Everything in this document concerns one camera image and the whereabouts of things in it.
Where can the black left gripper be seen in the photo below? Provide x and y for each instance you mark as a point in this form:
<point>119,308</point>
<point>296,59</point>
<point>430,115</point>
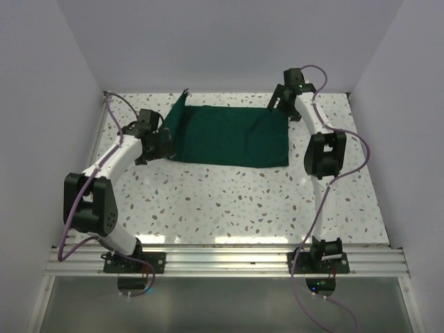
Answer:
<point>165,149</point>

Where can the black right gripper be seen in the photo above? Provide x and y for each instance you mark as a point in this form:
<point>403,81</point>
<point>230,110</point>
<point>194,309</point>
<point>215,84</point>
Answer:
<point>280,93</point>

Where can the dark green surgical cloth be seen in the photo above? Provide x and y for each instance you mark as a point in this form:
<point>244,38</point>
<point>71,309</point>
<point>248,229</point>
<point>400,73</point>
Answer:
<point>228,136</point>

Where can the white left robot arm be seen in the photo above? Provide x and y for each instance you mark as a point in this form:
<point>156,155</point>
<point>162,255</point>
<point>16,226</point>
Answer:
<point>89,203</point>

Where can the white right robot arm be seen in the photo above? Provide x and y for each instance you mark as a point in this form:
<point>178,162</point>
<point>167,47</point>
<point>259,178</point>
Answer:
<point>323,162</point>

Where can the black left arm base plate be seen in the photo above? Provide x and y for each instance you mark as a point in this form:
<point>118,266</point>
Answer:
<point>153,262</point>

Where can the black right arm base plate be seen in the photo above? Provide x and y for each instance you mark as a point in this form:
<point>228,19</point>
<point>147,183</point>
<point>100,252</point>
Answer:
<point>307,265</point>

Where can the aluminium rail frame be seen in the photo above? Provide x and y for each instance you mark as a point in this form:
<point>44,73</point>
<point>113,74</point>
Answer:
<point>226,232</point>

